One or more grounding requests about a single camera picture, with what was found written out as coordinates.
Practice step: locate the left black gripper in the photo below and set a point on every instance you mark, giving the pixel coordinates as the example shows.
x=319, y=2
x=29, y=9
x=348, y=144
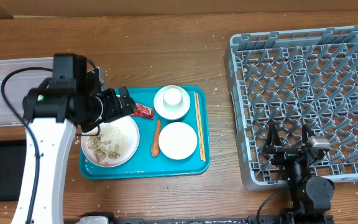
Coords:
x=114, y=111

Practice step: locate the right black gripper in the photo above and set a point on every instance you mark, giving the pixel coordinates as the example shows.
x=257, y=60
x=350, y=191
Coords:
x=289, y=150

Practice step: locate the red snack wrapper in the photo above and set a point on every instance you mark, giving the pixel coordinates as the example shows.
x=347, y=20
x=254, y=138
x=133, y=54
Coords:
x=143, y=111

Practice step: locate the food scraps rice pile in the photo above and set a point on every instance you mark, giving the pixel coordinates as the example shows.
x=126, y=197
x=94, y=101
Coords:
x=110, y=145

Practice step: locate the large white round plate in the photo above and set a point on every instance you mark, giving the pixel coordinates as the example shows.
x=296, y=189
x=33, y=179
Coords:
x=130, y=128

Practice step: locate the white bowl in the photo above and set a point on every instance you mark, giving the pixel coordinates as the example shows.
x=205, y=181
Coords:
x=172, y=112

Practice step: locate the white cup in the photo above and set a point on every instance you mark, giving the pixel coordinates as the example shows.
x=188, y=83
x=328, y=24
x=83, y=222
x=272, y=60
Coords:
x=172, y=96

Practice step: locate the small white round plate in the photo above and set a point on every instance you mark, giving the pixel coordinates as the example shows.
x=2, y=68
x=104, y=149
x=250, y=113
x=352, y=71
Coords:
x=178, y=140

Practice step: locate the white napkin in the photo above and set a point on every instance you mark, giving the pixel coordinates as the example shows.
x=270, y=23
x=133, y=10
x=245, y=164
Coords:
x=102, y=74

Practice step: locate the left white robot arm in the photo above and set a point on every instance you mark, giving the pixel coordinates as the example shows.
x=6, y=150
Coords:
x=71, y=98

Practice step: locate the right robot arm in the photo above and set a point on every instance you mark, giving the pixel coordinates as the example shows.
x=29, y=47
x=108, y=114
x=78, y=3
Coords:
x=310, y=195

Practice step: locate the grey dishwasher rack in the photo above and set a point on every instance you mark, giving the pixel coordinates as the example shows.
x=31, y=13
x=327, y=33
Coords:
x=291, y=78

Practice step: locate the clear plastic waste bin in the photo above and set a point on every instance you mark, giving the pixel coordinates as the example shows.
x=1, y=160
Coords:
x=19, y=85

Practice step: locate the black waste tray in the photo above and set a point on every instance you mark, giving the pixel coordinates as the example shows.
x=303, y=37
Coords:
x=12, y=159

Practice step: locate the orange carrot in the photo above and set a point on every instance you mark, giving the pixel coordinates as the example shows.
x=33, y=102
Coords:
x=155, y=150

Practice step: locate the teal plastic serving tray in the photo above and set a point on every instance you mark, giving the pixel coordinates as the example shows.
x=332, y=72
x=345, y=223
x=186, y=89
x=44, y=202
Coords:
x=142, y=164

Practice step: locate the wooden chopstick left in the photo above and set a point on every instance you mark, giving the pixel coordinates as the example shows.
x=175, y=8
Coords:
x=198, y=127

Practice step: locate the wooden chopstick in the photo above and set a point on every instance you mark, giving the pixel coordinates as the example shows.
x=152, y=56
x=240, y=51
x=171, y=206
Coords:
x=198, y=127

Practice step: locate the wooden chopstick right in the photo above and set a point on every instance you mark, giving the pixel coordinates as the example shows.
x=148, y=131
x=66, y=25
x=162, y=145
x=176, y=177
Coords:
x=200, y=127

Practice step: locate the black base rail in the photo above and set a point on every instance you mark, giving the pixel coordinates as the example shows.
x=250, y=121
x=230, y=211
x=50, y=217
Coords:
x=106, y=217

